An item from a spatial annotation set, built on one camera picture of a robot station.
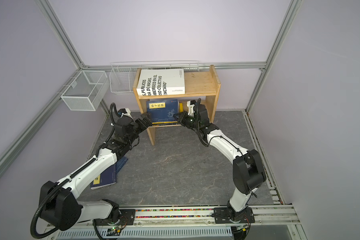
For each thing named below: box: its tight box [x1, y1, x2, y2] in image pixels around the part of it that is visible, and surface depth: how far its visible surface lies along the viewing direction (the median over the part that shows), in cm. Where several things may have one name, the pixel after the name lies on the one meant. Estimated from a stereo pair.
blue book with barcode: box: [146, 99, 179, 123], surface depth 86 cm
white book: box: [136, 68, 186, 96], surface depth 69 cm
